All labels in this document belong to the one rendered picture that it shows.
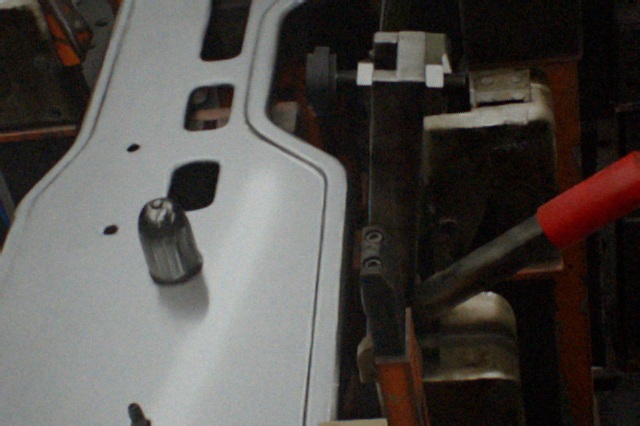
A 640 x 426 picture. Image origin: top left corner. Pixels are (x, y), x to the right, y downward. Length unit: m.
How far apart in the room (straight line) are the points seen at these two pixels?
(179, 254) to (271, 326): 0.07
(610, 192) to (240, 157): 0.35
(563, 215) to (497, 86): 0.20
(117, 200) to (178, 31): 0.20
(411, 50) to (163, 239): 0.27
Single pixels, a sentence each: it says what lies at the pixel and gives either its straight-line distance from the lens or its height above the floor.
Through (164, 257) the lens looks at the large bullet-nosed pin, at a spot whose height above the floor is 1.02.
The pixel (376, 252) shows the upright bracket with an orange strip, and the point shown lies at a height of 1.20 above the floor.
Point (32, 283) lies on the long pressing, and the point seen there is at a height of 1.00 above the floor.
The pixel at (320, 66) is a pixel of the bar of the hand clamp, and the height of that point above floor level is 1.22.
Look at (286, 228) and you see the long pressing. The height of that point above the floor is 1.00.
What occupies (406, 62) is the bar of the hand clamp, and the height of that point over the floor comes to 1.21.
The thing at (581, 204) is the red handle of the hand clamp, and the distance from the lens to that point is 0.60.
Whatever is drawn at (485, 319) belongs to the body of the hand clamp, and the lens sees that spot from 0.67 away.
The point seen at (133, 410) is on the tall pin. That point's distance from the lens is 0.72.
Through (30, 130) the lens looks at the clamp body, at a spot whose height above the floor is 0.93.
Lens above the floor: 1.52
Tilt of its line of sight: 39 degrees down
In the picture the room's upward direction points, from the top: 12 degrees counter-clockwise
